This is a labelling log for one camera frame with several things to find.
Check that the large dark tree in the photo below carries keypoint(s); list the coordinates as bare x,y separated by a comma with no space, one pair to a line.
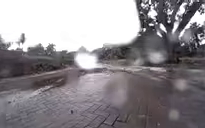
170,33

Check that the dark hedge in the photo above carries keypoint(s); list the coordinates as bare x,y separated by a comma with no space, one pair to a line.
40,65

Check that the wet brick path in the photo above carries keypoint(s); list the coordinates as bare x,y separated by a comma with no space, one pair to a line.
90,100

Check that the slim tall tree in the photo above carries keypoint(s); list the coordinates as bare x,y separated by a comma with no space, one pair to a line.
22,40

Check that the dark bushes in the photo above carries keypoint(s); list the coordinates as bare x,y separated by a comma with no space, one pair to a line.
113,53

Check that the group of trees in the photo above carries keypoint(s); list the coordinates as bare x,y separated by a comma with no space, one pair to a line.
45,49

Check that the stone kerb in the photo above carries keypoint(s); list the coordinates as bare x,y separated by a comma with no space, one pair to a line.
150,70
30,80

